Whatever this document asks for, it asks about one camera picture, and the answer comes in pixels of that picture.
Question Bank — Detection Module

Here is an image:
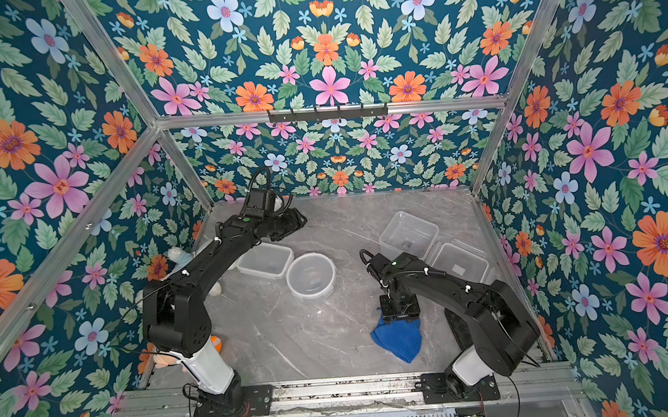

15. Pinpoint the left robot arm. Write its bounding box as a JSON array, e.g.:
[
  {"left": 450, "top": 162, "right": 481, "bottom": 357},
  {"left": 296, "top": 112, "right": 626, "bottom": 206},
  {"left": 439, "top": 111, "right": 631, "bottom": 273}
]
[{"left": 142, "top": 188, "right": 307, "bottom": 416}]

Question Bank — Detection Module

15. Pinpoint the pink doll orange outfit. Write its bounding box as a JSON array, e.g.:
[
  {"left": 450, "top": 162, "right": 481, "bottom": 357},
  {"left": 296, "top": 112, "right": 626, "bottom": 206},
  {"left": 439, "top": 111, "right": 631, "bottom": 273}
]
[{"left": 134, "top": 335, "right": 225, "bottom": 372}]

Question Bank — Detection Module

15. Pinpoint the blue cleaning cloth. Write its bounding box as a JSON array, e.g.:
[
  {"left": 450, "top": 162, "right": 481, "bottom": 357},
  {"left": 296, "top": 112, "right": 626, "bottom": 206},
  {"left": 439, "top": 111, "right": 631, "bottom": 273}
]
[{"left": 370, "top": 318, "right": 423, "bottom": 364}]

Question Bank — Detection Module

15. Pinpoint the round clear lunch box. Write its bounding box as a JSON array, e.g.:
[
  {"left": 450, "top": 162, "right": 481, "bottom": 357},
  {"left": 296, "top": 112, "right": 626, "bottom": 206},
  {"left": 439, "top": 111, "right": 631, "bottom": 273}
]
[{"left": 286, "top": 253, "right": 336, "bottom": 300}]

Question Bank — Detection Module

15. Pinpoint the square clear box lid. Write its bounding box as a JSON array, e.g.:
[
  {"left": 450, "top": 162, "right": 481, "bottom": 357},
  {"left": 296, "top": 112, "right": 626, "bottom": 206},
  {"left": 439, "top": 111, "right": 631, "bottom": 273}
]
[{"left": 427, "top": 242, "right": 495, "bottom": 284}]

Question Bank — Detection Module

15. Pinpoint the square clear lunch box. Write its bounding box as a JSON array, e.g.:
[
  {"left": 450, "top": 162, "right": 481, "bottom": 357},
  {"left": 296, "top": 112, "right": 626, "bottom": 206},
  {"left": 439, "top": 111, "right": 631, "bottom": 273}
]
[{"left": 378, "top": 211, "right": 440, "bottom": 261}]

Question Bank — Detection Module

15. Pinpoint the white teddy bear blue shirt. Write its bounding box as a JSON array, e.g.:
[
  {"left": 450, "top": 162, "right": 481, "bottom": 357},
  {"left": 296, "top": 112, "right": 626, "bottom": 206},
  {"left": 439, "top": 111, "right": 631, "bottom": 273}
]
[{"left": 134, "top": 247, "right": 223, "bottom": 312}]

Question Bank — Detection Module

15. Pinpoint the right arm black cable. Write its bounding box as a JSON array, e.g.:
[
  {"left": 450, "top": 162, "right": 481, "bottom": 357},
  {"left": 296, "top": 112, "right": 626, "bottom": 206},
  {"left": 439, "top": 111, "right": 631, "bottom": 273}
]
[{"left": 491, "top": 355, "right": 545, "bottom": 417}]

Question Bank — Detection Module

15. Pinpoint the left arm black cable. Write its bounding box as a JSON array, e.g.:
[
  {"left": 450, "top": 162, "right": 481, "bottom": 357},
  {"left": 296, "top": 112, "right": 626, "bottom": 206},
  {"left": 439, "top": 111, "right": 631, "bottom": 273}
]
[{"left": 181, "top": 382, "right": 202, "bottom": 417}]

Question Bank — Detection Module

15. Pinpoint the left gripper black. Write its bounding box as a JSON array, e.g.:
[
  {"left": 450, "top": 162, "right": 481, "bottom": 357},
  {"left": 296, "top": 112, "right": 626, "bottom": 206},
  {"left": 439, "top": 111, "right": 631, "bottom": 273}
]
[{"left": 260, "top": 206, "right": 310, "bottom": 243}]

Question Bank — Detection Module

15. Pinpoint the black hook rail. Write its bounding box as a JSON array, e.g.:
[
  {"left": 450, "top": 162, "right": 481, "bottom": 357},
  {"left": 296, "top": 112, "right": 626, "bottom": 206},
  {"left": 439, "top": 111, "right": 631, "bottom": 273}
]
[{"left": 267, "top": 104, "right": 389, "bottom": 124}]

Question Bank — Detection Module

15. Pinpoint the aluminium front rail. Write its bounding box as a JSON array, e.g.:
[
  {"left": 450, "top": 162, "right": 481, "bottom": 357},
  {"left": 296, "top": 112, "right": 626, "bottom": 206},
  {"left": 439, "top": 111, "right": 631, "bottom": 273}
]
[{"left": 111, "top": 362, "right": 586, "bottom": 417}]

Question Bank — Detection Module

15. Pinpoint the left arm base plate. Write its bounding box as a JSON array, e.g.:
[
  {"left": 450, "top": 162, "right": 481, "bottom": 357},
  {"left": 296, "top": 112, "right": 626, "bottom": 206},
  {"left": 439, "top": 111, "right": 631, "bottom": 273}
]
[{"left": 194, "top": 385, "right": 274, "bottom": 417}]

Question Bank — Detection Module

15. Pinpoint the rectangular clear lunch box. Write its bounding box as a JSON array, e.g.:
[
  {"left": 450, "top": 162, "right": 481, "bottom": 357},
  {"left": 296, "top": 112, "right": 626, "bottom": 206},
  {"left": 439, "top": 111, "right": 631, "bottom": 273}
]
[{"left": 236, "top": 242, "right": 294, "bottom": 280}]

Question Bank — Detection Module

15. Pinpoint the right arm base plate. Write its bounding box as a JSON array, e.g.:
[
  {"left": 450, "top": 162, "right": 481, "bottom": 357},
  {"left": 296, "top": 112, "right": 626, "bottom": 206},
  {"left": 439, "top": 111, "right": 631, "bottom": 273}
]
[{"left": 415, "top": 372, "right": 500, "bottom": 405}]

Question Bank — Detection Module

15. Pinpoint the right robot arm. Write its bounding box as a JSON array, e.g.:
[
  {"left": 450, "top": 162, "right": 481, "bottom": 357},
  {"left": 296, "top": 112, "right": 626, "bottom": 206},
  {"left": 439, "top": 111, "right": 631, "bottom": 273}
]
[{"left": 360, "top": 249, "right": 541, "bottom": 400}]

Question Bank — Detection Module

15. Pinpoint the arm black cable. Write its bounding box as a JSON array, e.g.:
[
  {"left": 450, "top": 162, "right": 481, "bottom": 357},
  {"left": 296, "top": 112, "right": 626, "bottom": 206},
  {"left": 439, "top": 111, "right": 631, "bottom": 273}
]
[
  {"left": 181, "top": 382, "right": 202, "bottom": 417},
  {"left": 491, "top": 355, "right": 545, "bottom": 417}
]

